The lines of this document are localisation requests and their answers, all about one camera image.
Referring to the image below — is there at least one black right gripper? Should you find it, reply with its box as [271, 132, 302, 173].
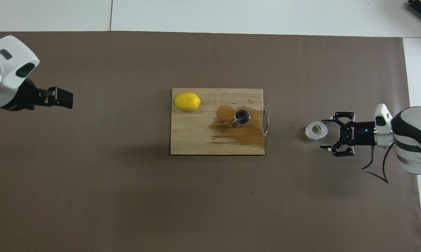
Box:
[320, 112, 376, 157]

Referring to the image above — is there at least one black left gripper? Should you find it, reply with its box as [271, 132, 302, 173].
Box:
[2, 80, 73, 112]

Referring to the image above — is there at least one clear plastic cup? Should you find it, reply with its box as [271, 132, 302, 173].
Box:
[305, 121, 329, 140]

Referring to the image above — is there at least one steel double jigger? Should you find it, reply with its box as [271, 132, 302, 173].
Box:
[233, 109, 251, 126]

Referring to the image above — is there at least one brown table mat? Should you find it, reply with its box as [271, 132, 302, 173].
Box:
[0, 31, 421, 252]

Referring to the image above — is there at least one yellow lemon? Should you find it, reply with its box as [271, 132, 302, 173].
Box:
[173, 92, 201, 112]

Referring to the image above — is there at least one wooden cutting board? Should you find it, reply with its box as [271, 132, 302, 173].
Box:
[171, 88, 270, 155]

